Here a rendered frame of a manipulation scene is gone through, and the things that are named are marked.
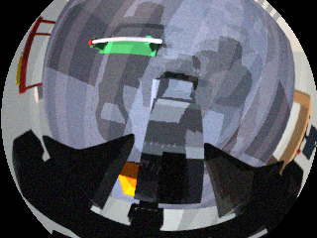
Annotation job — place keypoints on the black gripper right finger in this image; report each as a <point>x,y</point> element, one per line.
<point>234,181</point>

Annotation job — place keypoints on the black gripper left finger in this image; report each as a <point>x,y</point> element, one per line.
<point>94,168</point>

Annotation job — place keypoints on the white pin with red cap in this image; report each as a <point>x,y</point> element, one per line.
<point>143,39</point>

